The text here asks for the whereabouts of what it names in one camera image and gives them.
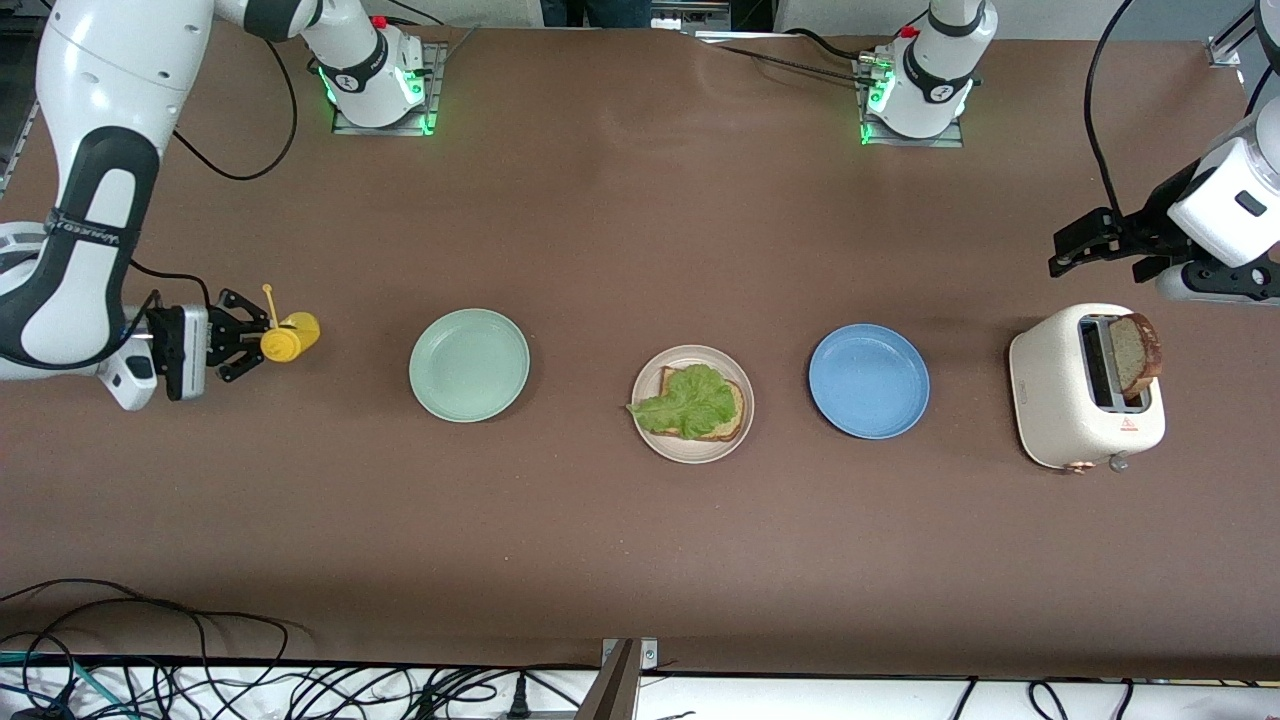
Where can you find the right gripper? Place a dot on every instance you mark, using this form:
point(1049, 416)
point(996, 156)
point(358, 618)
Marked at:
point(188, 347)

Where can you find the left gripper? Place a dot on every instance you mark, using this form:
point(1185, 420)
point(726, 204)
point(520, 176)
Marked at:
point(1147, 228)

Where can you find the yellow squeeze bottle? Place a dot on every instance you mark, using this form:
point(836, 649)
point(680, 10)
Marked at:
point(290, 340)

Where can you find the toasted bread slice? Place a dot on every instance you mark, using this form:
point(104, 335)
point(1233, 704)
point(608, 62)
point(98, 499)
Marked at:
point(1132, 355)
point(725, 432)

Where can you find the green lettuce leaf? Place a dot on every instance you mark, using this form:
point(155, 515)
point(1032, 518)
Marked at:
point(690, 400)

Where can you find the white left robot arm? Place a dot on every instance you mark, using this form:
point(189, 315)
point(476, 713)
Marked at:
point(940, 70)

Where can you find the mint green plate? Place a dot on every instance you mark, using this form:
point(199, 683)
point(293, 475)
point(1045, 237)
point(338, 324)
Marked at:
point(468, 365)

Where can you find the blue plate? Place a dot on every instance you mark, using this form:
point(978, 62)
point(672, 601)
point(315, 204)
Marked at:
point(868, 380)

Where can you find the beige plate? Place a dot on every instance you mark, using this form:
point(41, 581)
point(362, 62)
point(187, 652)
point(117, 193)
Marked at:
point(720, 452)

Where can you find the white toaster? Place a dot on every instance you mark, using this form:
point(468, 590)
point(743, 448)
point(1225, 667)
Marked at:
point(1060, 400)

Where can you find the aluminium profile corner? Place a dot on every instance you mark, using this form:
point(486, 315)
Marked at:
point(1222, 50)

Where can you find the black power plug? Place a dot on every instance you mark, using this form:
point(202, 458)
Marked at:
point(517, 703)

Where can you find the grey device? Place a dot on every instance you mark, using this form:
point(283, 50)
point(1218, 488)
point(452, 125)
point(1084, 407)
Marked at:
point(695, 18)

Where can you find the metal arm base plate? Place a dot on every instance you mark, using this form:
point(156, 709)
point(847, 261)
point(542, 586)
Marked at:
point(434, 70)
point(910, 142)

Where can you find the aluminium frame structure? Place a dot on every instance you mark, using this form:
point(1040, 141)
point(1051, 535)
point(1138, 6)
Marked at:
point(12, 150)

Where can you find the metal table edge bracket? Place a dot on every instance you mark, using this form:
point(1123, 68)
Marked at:
point(648, 655)

